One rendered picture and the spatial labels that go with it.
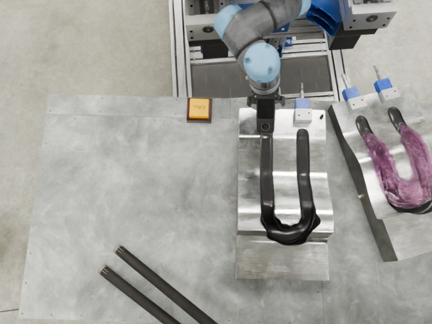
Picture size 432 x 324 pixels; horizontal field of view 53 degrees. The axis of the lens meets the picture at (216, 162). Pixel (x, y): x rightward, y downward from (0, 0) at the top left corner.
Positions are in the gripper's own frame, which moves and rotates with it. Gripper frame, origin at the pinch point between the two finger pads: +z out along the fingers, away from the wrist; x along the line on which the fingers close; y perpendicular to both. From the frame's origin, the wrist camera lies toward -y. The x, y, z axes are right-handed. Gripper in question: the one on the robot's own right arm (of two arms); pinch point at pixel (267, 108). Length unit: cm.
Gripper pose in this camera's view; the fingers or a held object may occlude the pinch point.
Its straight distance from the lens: 126.4
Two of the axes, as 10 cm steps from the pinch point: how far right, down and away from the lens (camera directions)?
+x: -9.9, 0.0, 1.5
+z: 1.5, 1.2, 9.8
